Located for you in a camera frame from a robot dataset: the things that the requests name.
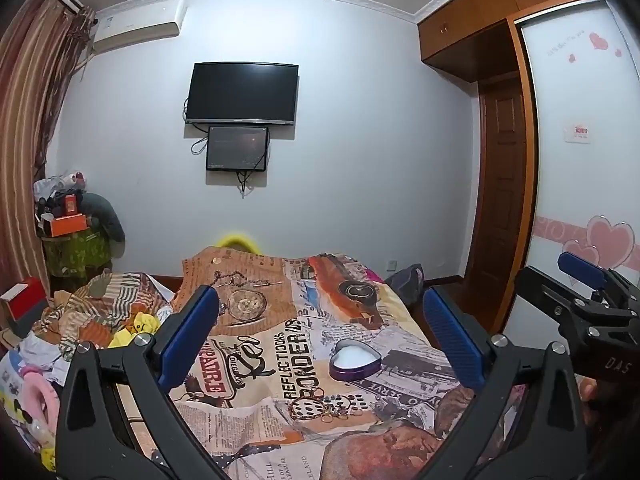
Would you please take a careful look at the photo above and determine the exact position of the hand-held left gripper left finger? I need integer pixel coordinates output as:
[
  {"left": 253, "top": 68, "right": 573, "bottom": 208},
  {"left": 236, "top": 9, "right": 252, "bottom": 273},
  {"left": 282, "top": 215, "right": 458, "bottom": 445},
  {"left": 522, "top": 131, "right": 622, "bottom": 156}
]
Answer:
[{"left": 55, "top": 285, "right": 231, "bottom": 480}]

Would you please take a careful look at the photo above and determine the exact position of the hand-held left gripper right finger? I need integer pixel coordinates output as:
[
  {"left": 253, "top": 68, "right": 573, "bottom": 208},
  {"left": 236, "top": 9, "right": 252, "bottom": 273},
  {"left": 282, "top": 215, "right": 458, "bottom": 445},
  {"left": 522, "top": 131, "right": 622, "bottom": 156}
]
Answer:
[{"left": 415, "top": 286, "right": 586, "bottom": 480}]

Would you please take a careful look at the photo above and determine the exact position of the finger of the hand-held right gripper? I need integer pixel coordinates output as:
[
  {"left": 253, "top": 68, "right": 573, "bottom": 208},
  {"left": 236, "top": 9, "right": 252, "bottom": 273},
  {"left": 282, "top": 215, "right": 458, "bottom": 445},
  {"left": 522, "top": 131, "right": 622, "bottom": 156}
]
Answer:
[
  {"left": 557, "top": 251, "right": 640, "bottom": 311},
  {"left": 514, "top": 266, "right": 626, "bottom": 333}
]

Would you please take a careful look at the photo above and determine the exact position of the purple heart-shaped tin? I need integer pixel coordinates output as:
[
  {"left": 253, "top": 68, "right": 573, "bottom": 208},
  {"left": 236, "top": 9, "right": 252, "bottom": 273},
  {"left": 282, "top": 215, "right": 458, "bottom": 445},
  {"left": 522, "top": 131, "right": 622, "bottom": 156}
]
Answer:
[{"left": 328, "top": 338, "right": 383, "bottom": 382}]

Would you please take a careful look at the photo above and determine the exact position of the pile of jewelry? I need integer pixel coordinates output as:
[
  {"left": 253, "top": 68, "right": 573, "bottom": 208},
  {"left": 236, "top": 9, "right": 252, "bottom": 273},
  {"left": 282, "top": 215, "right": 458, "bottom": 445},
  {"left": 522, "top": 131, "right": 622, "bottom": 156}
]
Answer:
[{"left": 287, "top": 392, "right": 368, "bottom": 423}]

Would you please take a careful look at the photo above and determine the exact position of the person's right hand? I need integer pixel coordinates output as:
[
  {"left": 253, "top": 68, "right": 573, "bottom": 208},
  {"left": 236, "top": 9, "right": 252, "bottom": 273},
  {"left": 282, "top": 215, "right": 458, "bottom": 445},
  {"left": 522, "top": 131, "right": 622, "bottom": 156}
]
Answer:
[{"left": 580, "top": 377, "right": 601, "bottom": 416}]

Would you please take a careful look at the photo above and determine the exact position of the yellow plush toy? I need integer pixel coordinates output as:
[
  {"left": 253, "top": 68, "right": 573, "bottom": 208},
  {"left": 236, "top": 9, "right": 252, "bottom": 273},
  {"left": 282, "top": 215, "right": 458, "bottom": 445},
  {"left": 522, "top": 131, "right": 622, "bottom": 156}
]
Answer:
[{"left": 107, "top": 310, "right": 162, "bottom": 348}]

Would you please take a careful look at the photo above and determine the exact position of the dark blue bag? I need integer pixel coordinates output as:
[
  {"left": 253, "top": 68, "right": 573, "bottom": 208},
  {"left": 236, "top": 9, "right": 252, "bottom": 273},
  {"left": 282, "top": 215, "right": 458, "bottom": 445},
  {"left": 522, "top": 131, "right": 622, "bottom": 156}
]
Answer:
[{"left": 385, "top": 264, "right": 426, "bottom": 307}]

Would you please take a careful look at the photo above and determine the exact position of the printed newspaper pattern blanket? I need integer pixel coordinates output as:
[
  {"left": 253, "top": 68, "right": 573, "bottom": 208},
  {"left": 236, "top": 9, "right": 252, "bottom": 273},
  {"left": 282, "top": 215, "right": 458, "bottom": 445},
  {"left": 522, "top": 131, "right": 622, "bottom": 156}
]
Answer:
[{"left": 115, "top": 245, "right": 526, "bottom": 480}]

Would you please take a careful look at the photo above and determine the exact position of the white heart-print wardrobe door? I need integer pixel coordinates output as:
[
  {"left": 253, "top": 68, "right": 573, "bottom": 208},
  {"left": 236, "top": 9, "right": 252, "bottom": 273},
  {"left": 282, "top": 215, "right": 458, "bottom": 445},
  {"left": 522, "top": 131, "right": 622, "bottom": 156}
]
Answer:
[{"left": 517, "top": 0, "right": 640, "bottom": 361}]

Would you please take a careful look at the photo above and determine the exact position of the yellow plastic chair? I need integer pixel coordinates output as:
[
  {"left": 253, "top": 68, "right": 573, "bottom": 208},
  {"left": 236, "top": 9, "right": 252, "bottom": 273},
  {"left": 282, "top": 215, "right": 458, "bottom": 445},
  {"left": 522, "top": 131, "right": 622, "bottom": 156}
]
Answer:
[{"left": 220, "top": 232, "right": 261, "bottom": 252}]

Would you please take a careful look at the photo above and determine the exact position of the striped patchwork cloth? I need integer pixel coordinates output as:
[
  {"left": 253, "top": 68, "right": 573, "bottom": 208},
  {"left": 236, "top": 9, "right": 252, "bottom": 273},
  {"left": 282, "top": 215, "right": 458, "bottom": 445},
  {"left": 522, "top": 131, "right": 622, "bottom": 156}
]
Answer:
[{"left": 42, "top": 272, "right": 173, "bottom": 356}]

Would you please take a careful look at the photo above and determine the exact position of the brown wooden door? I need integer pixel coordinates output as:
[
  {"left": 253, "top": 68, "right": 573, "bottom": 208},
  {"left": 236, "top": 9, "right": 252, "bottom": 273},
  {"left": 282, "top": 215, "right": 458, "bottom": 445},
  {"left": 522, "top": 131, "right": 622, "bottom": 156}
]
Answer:
[{"left": 477, "top": 77, "right": 526, "bottom": 306}]

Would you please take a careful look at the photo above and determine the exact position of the orange box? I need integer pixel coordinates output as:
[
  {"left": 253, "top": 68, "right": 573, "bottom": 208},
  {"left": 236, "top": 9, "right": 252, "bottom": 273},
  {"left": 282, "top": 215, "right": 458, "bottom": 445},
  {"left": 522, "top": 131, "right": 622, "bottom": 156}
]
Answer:
[{"left": 47, "top": 212, "right": 88, "bottom": 237}]

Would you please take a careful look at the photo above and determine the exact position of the red and white box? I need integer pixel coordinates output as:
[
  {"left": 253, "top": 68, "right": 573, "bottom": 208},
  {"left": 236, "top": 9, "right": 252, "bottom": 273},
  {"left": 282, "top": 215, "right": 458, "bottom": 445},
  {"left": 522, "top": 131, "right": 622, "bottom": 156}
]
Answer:
[{"left": 0, "top": 276, "right": 49, "bottom": 333}]

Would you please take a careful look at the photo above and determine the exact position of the pink fabric item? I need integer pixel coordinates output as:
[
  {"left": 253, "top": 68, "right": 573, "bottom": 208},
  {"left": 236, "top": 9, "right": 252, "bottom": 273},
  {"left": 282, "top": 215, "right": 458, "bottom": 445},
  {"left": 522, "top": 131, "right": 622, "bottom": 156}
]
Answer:
[{"left": 20, "top": 365, "right": 62, "bottom": 427}]

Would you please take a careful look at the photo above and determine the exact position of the striped brown curtain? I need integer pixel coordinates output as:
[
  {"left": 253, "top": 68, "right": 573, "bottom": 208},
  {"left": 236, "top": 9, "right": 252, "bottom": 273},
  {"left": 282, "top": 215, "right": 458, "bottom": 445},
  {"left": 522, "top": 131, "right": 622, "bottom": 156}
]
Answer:
[{"left": 0, "top": 0, "right": 96, "bottom": 301}]

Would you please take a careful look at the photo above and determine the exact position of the wooden overhead cabinet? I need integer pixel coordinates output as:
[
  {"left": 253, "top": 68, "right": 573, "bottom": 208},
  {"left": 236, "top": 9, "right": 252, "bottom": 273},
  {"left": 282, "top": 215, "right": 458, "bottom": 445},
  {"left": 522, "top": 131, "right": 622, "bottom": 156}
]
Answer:
[{"left": 417, "top": 0, "right": 606, "bottom": 81}]

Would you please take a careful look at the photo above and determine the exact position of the white air conditioner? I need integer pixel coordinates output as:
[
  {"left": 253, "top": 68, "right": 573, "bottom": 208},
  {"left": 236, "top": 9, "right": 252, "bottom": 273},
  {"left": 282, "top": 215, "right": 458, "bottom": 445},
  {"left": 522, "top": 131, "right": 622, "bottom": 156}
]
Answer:
[{"left": 92, "top": 0, "right": 188, "bottom": 53}]

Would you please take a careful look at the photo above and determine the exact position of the small black wall monitor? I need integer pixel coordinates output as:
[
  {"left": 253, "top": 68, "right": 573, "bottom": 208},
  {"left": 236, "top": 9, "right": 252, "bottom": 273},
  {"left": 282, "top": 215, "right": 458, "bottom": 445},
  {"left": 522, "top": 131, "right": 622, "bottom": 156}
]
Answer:
[{"left": 206, "top": 126, "right": 271, "bottom": 172}]

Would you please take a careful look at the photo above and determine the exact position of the black wall television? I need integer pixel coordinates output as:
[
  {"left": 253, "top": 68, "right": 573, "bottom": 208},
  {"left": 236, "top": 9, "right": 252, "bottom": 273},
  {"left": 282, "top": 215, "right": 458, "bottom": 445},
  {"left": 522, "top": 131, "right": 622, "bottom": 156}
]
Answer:
[{"left": 185, "top": 62, "right": 300, "bottom": 126}]

